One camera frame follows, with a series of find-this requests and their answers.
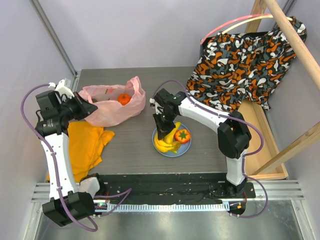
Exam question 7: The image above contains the yellow banana bunch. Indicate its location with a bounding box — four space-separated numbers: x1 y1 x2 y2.
153 122 181 154

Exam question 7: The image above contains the red orange persimmon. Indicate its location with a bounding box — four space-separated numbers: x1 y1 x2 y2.
174 128 191 144

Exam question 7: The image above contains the pink plastic bag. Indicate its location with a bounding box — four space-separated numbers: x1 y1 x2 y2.
78 76 146 127

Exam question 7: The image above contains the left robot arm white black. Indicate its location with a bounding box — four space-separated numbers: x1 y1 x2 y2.
35 89 107 227

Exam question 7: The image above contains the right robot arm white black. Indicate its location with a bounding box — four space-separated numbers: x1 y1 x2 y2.
149 88 252 198

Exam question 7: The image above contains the blue plate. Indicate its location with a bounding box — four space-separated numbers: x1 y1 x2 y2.
152 123 192 158

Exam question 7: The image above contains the orange cloth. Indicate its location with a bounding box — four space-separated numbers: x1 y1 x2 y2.
46 121 116 183

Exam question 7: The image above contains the orange tangerine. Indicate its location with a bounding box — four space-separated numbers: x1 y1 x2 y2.
117 93 132 106

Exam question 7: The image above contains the patterned camouflage cloth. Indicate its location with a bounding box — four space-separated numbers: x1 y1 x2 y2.
186 26 296 113

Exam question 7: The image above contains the pink white hoop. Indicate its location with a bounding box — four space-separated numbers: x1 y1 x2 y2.
200 13 273 45

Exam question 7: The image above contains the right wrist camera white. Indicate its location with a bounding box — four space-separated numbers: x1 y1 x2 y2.
149 98 164 115

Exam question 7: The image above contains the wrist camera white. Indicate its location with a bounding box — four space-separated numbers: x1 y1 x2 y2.
48 78 75 98
149 98 164 115

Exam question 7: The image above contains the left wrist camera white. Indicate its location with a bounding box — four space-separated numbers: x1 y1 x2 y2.
48 78 75 98

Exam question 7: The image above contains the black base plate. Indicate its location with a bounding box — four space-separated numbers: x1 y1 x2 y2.
100 173 256 205

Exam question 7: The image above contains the wooden rack frame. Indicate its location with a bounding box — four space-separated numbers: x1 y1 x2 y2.
219 0 320 181

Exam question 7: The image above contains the aluminium rail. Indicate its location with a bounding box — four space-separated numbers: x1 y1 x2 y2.
25 174 307 240

